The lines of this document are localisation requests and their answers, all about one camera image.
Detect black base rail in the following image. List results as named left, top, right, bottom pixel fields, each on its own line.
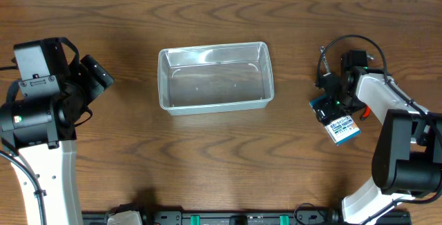
left=82, top=207, right=412, bottom=225

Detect blue white product box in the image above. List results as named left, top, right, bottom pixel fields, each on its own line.
left=309, top=95, right=361, bottom=146

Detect clear plastic container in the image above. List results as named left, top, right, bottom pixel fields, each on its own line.
left=157, top=41, right=275, bottom=116

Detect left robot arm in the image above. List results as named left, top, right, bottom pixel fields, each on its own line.
left=1, top=37, right=114, bottom=224

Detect silver combination wrench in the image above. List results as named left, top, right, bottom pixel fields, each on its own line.
left=319, top=46, right=331, bottom=73

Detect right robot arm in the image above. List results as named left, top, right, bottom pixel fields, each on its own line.
left=310, top=50, right=441, bottom=224

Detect red handled pliers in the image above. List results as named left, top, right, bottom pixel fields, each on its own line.
left=360, top=106, right=371, bottom=121

